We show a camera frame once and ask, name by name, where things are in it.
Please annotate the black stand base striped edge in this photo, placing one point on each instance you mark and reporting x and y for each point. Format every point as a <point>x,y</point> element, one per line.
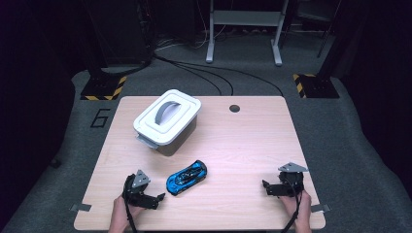
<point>102,87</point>
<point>319,86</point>

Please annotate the person's right hand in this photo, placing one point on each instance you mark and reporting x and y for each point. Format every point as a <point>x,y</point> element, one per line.
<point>304,208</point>

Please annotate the dark cabinet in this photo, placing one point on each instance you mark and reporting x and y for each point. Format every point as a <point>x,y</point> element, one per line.
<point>120,29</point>

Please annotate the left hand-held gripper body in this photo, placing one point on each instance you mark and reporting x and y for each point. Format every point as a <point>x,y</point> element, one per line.
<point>137,195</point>

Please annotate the person's left hand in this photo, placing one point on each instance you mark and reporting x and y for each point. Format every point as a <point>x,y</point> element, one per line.
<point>121,212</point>

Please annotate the white metal desk frame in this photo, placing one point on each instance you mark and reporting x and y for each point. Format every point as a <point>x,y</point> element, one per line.
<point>246,17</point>

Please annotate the blue toy car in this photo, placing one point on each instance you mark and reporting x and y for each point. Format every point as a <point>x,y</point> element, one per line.
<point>184,179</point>

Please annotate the small black floor object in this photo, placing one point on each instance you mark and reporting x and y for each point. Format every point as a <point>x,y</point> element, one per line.
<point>55,162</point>

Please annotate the grey tape strip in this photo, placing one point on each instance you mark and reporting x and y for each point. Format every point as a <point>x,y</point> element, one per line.
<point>321,208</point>
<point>81,207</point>

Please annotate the translucent brown storage container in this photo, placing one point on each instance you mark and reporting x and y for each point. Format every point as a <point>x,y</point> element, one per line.
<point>181,142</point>

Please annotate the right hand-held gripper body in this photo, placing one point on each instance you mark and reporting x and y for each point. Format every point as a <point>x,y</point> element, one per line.
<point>291,181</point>

